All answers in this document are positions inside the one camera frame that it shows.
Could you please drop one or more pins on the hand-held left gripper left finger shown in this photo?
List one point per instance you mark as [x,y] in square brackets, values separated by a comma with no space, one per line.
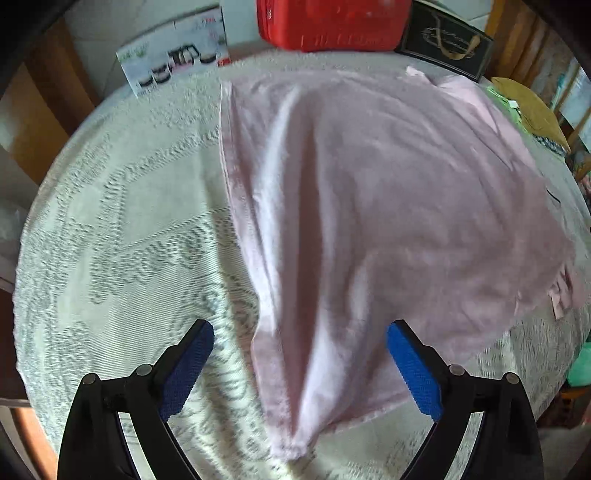
[187,369]

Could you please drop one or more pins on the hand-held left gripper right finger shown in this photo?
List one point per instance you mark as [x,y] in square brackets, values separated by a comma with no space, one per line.
[415,369]

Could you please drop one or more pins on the pink shirt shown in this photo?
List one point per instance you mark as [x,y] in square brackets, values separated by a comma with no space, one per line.
[369,221]

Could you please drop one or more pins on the cream knitted tablecloth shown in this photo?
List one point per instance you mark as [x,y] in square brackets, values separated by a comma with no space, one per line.
[129,240]

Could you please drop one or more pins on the green plastic bag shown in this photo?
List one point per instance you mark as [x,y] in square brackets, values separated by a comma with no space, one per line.
[581,364]

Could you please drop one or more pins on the white printed cardboard box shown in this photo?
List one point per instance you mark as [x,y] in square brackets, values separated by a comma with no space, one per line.
[178,55]

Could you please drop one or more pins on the black box with gold print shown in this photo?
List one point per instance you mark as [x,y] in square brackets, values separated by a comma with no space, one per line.
[445,39]

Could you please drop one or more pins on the red plastic container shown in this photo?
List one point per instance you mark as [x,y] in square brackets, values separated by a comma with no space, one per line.
[332,23]

